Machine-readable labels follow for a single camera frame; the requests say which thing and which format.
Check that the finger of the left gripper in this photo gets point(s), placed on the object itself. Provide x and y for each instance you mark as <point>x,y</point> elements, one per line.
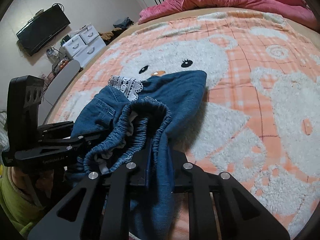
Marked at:
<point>57,130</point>

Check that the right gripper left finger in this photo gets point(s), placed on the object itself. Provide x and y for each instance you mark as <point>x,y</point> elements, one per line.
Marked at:
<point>98,207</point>

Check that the pink red comforter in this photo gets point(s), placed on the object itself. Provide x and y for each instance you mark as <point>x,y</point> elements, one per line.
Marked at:
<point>295,10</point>

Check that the white drawer cabinet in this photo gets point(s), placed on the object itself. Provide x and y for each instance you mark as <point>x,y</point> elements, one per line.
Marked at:
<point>84,45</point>

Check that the peach white fleece blanket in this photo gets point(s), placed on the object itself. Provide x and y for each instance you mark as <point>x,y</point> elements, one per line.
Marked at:
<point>259,116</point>

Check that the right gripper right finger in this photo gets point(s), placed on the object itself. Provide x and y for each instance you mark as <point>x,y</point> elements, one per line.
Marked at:
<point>220,207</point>

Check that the black wall television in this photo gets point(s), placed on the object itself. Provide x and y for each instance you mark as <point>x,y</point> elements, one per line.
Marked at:
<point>41,29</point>

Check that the blue denim pants lace hem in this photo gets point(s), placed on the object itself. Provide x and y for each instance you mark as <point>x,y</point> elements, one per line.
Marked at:
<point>154,119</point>

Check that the clothes heap on floor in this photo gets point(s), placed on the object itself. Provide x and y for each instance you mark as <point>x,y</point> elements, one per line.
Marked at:
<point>118,28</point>

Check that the grey bed footboard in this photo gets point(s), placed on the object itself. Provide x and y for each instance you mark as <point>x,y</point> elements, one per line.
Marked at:
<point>56,89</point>

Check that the person left hand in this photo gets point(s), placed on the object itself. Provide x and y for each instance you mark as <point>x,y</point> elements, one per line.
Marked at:
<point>38,186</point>

